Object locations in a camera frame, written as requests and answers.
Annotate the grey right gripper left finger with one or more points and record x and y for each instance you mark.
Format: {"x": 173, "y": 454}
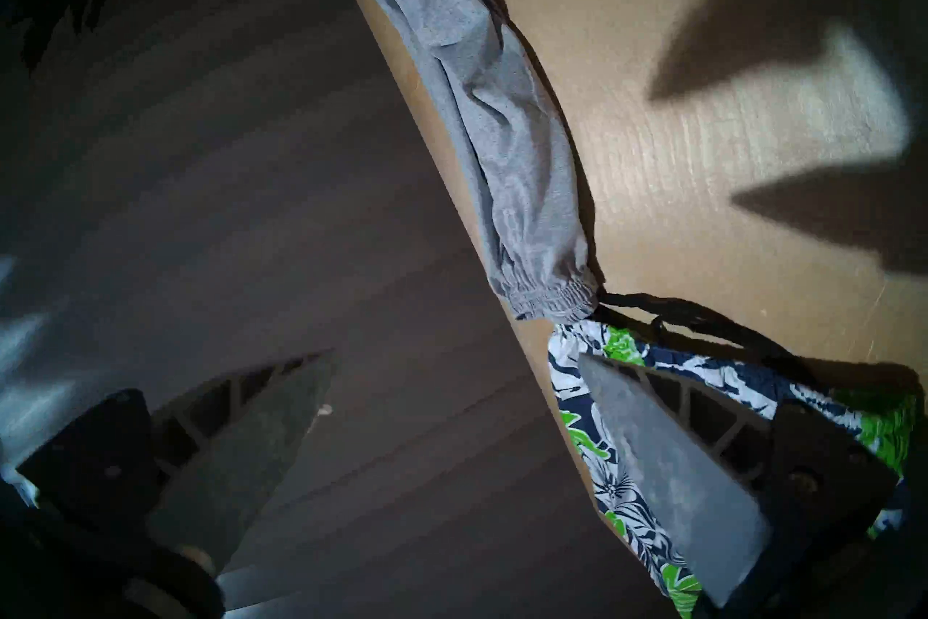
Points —
{"x": 232, "y": 458}

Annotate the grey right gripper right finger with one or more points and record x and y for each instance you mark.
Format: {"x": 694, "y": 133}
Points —
{"x": 681, "y": 472}

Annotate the navy green floral shorts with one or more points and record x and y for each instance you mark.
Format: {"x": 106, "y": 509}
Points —
{"x": 884, "y": 422}

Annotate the grey jersey shorts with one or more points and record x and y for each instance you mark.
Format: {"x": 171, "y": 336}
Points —
{"x": 493, "y": 117}

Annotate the beige pleated curtain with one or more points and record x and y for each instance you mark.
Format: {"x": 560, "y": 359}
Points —
{"x": 22, "y": 349}

